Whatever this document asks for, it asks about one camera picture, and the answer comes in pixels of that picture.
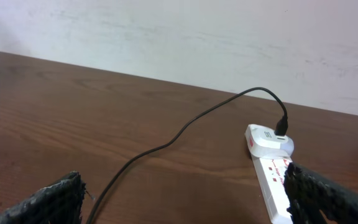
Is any white power strip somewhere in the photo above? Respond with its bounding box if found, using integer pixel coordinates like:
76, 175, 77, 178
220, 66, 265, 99
251, 155, 292, 224

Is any black charger cable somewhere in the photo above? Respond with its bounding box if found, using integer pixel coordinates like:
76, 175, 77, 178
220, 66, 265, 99
85, 86, 289, 224

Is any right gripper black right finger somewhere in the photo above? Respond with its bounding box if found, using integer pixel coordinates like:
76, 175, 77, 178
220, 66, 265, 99
284, 162, 358, 224

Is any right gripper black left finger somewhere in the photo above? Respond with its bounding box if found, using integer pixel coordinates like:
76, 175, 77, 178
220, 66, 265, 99
0, 171, 86, 224

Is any white USB charger adapter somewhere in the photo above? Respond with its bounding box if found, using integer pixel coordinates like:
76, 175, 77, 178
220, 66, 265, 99
244, 124, 295, 159

